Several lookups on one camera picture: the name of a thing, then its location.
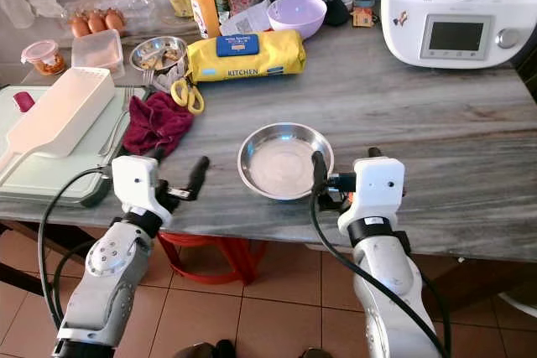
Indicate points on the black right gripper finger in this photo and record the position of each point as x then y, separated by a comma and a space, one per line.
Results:
319, 170
373, 153

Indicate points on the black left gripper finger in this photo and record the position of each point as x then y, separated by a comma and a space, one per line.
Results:
199, 173
159, 154

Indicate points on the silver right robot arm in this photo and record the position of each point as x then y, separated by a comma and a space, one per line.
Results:
390, 291

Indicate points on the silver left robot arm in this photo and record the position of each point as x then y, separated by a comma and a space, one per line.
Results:
105, 278

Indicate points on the dark red cloth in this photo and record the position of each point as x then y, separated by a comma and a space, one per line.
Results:
155, 123

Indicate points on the round steel plate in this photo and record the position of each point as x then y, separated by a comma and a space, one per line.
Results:
281, 165

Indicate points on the steel cutlery piece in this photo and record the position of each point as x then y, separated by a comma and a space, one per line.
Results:
113, 127

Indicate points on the red plastic stool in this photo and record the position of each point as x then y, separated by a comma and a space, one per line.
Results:
218, 259

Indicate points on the steel fork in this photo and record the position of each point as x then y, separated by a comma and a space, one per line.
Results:
148, 78

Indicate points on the small steel bowl with food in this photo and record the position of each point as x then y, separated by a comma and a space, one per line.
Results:
158, 54

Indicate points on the pale green cutting board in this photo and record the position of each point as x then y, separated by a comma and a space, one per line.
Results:
50, 178

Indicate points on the clear plastic food box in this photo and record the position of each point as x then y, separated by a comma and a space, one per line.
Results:
97, 50

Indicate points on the yellow kitchen towel pack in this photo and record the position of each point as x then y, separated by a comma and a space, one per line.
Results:
252, 60

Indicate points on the small orange box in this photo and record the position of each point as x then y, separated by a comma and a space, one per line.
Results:
363, 14

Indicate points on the brown egg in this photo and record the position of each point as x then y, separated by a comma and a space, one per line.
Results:
97, 23
114, 19
79, 26

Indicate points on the small red object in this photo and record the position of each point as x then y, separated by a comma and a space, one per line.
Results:
23, 102

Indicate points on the small black object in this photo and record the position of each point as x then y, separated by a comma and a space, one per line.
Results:
336, 11

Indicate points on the clear plastic egg carton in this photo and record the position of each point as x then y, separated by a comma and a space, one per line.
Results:
143, 7

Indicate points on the small jar with pink lid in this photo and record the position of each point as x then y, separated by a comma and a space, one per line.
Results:
43, 58

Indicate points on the lavender plastic bowl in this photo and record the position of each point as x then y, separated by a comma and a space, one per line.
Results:
297, 16

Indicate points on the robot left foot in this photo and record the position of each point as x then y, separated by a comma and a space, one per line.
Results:
205, 349

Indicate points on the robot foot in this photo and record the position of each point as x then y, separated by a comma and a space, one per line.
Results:
315, 353
205, 349

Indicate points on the white kitchen cooking machine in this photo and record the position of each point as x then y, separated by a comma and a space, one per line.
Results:
453, 14

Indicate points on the white paper sheet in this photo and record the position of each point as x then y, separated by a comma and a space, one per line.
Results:
250, 19

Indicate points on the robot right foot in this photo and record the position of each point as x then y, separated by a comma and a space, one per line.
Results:
315, 353

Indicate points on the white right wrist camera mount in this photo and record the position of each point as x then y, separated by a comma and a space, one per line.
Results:
377, 186

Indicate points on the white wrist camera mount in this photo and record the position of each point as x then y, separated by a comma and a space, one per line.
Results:
134, 184
377, 186

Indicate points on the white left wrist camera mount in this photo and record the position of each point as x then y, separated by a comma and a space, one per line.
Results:
134, 184

